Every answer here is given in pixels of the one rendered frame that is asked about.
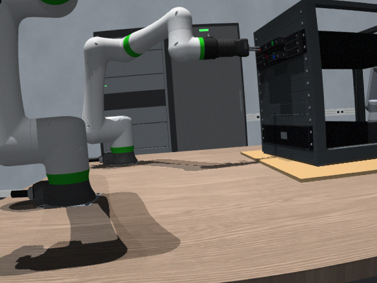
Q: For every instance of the tan flat board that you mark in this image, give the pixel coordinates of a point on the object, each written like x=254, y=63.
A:
x=307, y=172

